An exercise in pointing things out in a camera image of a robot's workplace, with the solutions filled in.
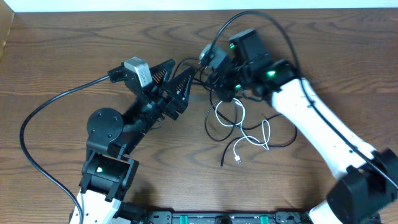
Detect black usb cable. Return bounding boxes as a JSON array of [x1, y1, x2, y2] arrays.
[[170, 57, 299, 168]]

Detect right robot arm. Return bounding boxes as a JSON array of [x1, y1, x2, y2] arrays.
[[200, 29, 397, 223]]

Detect black right camera cable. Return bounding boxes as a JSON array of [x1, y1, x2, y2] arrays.
[[205, 10, 398, 189]]

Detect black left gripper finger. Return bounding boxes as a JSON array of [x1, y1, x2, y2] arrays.
[[150, 59, 175, 86], [163, 67, 196, 113]]

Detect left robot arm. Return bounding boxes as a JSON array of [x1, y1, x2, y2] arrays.
[[69, 57, 196, 223]]

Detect black left camera cable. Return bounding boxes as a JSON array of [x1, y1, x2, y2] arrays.
[[19, 67, 127, 224]]

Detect black camera cable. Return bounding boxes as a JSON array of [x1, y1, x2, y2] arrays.
[[19, 67, 127, 224], [205, 10, 398, 189]]

